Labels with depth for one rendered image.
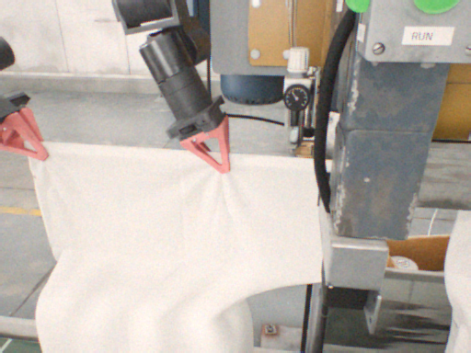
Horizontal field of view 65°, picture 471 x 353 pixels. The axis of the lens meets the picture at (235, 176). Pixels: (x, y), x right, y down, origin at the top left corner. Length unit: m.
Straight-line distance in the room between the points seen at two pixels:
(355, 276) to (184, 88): 0.30
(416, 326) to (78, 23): 5.92
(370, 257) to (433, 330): 0.67
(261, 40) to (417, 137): 0.42
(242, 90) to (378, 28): 0.51
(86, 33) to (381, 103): 6.04
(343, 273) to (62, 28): 6.24
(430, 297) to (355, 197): 0.64
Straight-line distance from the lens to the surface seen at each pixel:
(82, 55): 6.37
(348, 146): 0.35
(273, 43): 0.70
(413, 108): 0.34
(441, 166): 0.55
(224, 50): 0.72
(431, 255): 2.14
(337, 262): 0.39
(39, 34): 6.69
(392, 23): 0.28
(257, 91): 0.76
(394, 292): 0.96
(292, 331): 1.72
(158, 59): 0.50
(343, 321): 1.00
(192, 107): 0.50
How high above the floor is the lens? 1.28
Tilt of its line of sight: 25 degrees down
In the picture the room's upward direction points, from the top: straight up
